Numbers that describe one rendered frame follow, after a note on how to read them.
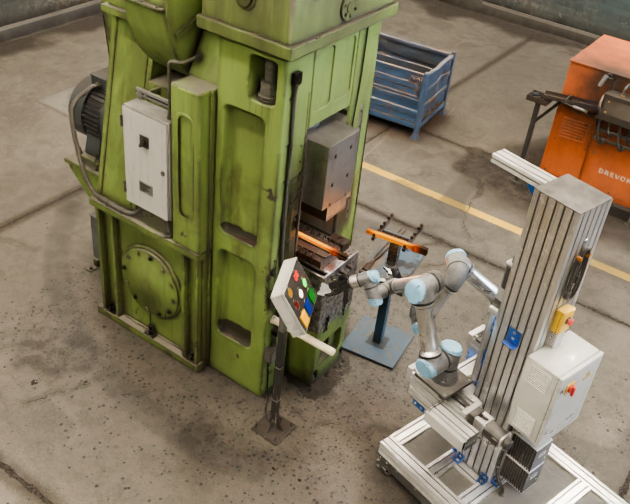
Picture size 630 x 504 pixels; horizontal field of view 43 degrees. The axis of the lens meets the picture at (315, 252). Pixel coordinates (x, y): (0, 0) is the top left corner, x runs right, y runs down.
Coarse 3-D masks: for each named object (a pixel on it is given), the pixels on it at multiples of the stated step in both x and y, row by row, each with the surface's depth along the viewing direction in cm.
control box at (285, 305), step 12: (288, 264) 434; (300, 264) 439; (288, 276) 423; (300, 276) 435; (276, 288) 418; (288, 288) 417; (300, 288) 431; (312, 288) 446; (276, 300) 413; (288, 300) 414; (300, 300) 427; (288, 312) 416; (300, 312) 424; (288, 324) 421; (300, 324) 420
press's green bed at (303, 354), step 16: (336, 320) 514; (288, 336) 516; (320, 336) 503; (336, 336) 534; (288, 352) 523; (304, 352) 514; (320, 352) 527; (336, 352) 538; (288, 368) 531; (304, 368) 521; (320, 368) 526
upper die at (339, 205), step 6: (342, 198) 461; (306, 204) 458; (336, 204) 458; (342, 204) 464; (306, 210) 460; (312, 210) 457; (318, 210) 455; (324, 210) 452; (330, 210) 454; (336, 210) 461; (318, 216) 457; (324, 216) 454; (330, 216) 458
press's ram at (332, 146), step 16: (320, 128) 440; (336, 128) 442; (352, 128) 444; (320, 144) 426; (336, 144) 428; (352, 144) 443; (320, 160) 430; (336, 160) 435; (352, 160) 451; (304, 176) 443; (320, 176) 436; (336, 176) 443; (352, 176) 460; (304, 192) 448; (320, 192) 441; (336, 192) 451; (320, 208) 446
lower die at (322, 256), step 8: (304, 232) 494; (304, 240) 486; (320, 240) 489; (304, 248) 482; (312, 248) 481; (320, 248) 481; (296, 256) 482; (304, 256) 478; (312, 256) 477; (320, 256) 477; (328, 256) 478; (312, 264) 477; (320, 264) 473; (328, 264) 482
